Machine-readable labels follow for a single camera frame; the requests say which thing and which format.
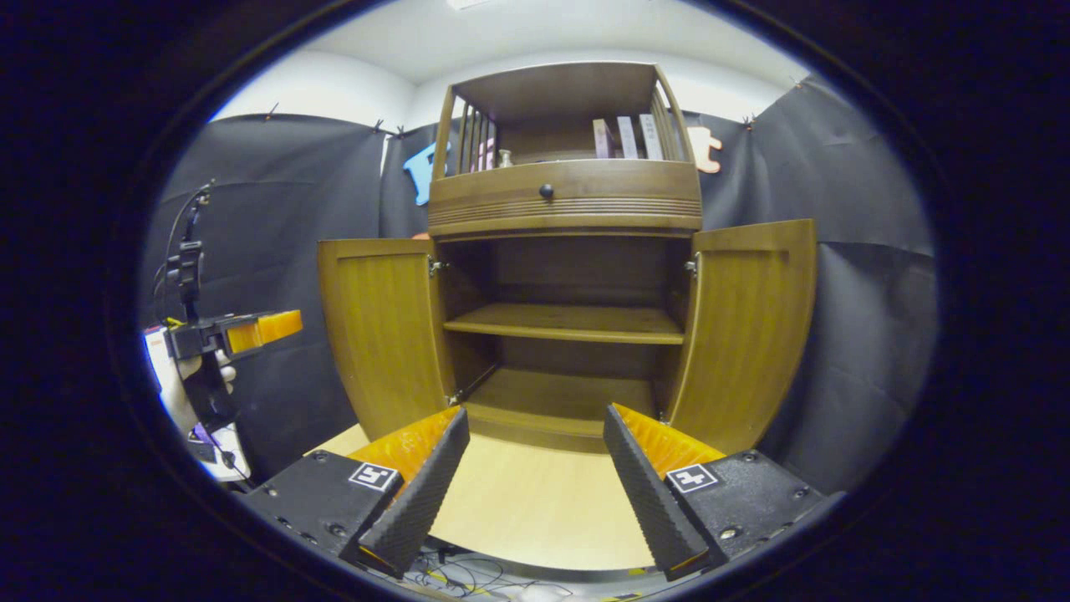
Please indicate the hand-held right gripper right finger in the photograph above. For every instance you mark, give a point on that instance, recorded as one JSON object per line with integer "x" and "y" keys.
{"x": 648, "y": 493}

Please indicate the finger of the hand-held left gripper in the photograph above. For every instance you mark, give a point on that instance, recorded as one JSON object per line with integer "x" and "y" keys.
{"x": 272, "y": 329}

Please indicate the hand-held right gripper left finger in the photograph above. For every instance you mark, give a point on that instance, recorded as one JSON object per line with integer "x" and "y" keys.
{"x": 422, "y": 493}

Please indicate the wooden double-door shoe cabinet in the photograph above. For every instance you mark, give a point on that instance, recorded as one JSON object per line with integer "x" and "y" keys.
{"x": 602, "y": 201}

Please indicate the wooden inner cabinet shelf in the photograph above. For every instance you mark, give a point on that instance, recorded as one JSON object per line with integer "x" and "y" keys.
{"x": 568, "y": 322}

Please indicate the black backdrop cloth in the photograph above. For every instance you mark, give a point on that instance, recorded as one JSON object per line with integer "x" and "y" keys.
{"x": 276, "y": 209}

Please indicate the white book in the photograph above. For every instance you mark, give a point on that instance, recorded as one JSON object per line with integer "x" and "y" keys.
{"x": 627, "y": 138}

